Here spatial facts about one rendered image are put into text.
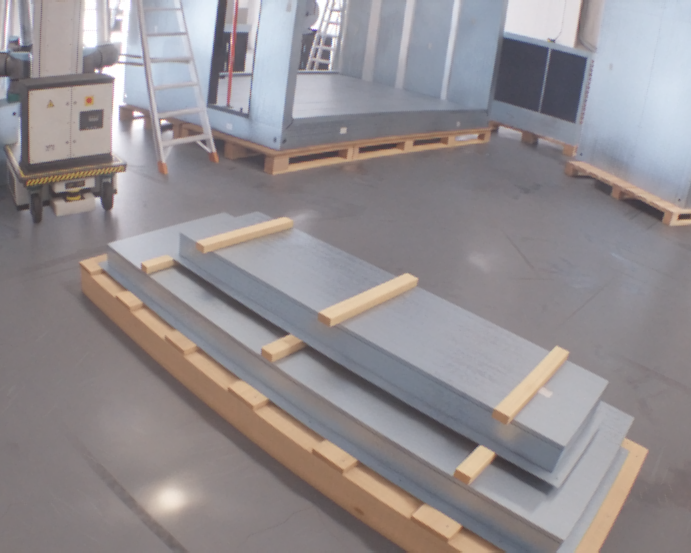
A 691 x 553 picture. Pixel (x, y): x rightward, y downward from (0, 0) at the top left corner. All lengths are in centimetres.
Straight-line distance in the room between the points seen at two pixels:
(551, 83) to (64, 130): 628
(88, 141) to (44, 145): 29
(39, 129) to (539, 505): 307
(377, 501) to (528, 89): 704
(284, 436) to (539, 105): 687
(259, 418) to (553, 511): 92
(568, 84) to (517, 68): 76
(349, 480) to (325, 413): 23
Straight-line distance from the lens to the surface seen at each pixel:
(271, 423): 176
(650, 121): 646
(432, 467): 155
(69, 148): 351
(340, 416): 168
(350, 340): 178
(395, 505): 158
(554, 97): 802
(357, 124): 514
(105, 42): 412
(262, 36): 461
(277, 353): 180
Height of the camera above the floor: 128
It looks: 26 degrees down
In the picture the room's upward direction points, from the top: 8 degrees clockwise
